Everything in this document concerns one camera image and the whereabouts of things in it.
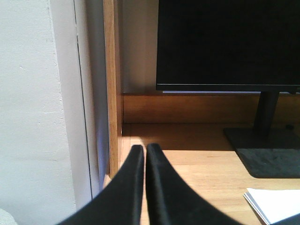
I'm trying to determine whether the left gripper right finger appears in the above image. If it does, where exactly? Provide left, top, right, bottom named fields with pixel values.
left=145, top=143, right=238, bottom=225

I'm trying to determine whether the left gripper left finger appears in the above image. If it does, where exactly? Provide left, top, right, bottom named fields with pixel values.
left=60, top=145, right=144, bottom=225

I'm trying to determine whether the white paper sheet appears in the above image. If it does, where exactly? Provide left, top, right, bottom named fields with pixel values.
left=243, top=188, right=300, bottom=225

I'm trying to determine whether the wooden desk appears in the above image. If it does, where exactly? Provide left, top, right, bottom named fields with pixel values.
left=103, top=0, right=300, bottom=225

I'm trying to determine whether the black computer monitor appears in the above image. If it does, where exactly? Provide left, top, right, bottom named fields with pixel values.
left=156, top=0, right=300, bottom=178

